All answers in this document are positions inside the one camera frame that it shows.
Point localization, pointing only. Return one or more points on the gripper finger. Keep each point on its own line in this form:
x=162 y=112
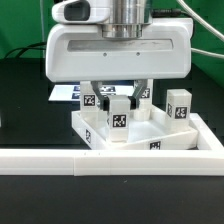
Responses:
x=103 y=101
x=139 y=88

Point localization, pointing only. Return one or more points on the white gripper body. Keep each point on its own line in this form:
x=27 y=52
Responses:
x=99 y=40

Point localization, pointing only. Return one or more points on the white square tabletop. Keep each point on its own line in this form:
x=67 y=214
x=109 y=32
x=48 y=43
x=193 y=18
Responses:
x=143 y=135

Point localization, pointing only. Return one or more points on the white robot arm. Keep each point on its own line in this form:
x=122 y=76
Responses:
x=105 y=40

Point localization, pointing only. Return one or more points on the white sheet with AprilTags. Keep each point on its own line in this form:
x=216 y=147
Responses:
x=72 y=92

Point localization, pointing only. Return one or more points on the white L-shaped obstacle fence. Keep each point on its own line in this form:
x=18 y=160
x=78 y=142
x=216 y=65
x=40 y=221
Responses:
x=206 y=160

